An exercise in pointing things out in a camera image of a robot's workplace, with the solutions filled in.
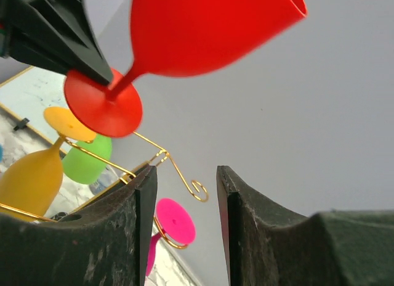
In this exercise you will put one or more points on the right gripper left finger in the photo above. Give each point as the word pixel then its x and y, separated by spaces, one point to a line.
pixel 105 243

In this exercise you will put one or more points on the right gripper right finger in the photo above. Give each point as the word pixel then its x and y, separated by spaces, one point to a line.
pixel 267 244

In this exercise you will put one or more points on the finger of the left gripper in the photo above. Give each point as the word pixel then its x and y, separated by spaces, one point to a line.
pixel 55 35

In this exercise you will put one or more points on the green wine glass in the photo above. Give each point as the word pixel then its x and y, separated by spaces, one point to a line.
pixel 83 168

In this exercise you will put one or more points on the orange wine glass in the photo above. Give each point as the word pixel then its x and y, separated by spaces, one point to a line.
pixel 29 186

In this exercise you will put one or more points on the red wine glass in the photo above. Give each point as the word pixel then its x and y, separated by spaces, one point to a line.
pixel 177 38

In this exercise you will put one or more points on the magenta wine glass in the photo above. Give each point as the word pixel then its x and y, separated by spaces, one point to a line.
pixel 175 226

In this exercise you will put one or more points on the gold framed whiteboard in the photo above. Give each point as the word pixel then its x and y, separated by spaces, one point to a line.
pixel 24 98

